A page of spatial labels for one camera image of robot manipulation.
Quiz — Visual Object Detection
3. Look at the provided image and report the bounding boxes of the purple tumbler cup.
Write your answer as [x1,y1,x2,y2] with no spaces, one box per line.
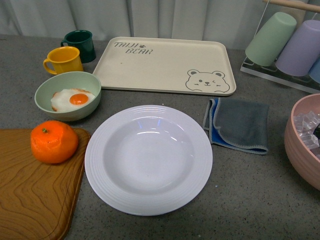
[275,19,320,77]

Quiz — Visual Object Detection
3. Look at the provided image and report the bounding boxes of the clear plastic ice cubes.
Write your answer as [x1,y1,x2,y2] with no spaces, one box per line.
[293,111,320,159]

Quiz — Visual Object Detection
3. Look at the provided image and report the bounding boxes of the wooden cutting board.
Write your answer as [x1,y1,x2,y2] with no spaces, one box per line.
[0,128,90,240]

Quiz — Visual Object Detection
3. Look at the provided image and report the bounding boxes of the grey and blue cloth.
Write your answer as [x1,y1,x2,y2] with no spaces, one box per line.
[202,97,269,155]

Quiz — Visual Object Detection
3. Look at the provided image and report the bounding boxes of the yellow mug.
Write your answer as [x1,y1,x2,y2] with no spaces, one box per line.
[43,46,84,75]

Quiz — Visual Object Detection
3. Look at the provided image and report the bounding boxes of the fake fried egg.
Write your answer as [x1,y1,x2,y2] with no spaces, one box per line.
[50,88,95,112]

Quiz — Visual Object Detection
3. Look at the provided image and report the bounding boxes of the dark green mug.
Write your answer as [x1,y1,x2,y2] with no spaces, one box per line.
[60,30,96,64]

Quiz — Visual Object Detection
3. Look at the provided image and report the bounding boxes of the blue tumbler cup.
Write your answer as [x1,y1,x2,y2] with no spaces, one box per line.
[308,58,320,83]

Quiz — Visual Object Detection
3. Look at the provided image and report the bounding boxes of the beige bear serving tray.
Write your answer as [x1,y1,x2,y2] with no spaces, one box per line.
[93,37,237,96]

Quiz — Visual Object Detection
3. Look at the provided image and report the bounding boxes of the orange mandarin fruit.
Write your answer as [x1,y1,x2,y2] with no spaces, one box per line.
[30,120,79,164]

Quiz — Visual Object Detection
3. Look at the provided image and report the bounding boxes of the white ridged plate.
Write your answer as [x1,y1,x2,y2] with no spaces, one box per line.
[84,105,213,216]

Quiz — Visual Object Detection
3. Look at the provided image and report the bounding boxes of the pink bowl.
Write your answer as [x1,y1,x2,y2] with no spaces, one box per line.
[284,93,320,190]

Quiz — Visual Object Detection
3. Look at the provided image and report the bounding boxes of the light green bowl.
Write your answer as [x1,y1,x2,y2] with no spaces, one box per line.
[34,71,102,122]

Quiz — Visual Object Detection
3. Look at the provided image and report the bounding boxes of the green tumbler cup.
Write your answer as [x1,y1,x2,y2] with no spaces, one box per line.
[245,12,297,67]

